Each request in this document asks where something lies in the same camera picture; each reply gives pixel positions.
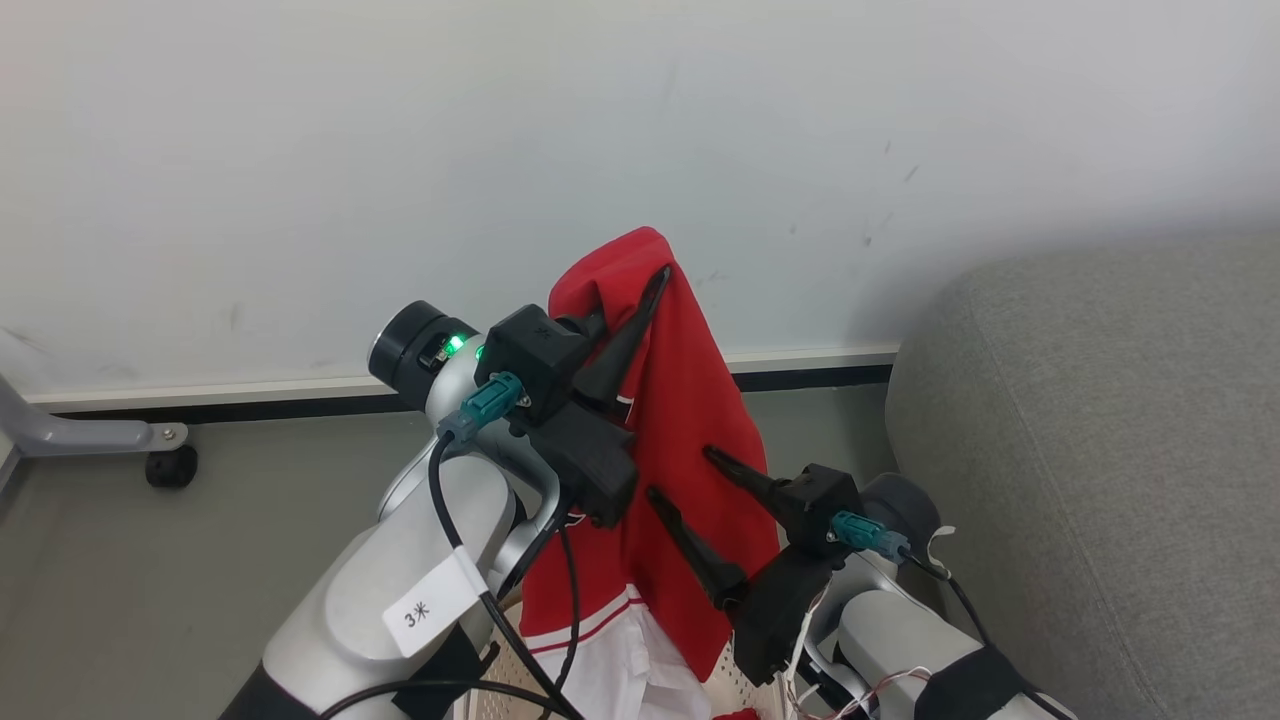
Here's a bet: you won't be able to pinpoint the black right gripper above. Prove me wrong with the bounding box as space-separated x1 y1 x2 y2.
646 445 867 687

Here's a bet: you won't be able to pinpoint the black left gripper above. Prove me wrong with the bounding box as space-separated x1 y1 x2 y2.
475 265 674 528

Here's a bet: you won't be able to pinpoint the red white sports shorts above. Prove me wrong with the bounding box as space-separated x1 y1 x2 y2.
518 227 783 720

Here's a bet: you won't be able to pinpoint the white perforated laundry basket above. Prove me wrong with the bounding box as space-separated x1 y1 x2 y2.
452 598 796 720

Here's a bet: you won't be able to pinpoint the white skirting board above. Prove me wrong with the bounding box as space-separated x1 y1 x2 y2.
25 344 901 417

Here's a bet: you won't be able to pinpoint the grey fabric sofa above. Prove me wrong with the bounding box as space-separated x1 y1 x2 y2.
884 235 1280 720

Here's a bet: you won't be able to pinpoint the black caster wheel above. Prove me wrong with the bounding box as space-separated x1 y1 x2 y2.
145 446 199 490

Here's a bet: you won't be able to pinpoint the grey caster leg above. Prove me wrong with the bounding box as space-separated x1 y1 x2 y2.
0 372 191 463

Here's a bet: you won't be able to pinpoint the teal left cable connector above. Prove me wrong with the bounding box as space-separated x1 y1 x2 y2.
437 371 527 444

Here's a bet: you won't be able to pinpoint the teal cable connector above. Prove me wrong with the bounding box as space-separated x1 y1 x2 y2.
437 371 527 444
831 510 912 564

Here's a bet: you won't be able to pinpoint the teal right cable connector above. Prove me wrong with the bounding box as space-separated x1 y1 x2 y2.
831 510 912 564

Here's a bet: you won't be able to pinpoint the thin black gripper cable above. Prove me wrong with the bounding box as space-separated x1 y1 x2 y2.
545 515 583 696

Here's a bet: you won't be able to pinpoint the thin red white wires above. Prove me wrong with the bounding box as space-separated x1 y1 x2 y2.
783 590 933 720

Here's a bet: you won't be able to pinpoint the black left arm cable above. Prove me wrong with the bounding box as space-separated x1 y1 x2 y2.
318 430 586 720

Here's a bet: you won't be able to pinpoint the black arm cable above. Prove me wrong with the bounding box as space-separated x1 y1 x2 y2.
898 552 1073 720
318 430 586 720

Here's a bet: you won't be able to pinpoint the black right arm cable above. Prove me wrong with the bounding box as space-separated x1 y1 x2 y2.
898 552 1073 720

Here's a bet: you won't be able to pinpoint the white cable label tag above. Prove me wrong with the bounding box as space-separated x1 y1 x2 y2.
382 552 488 659

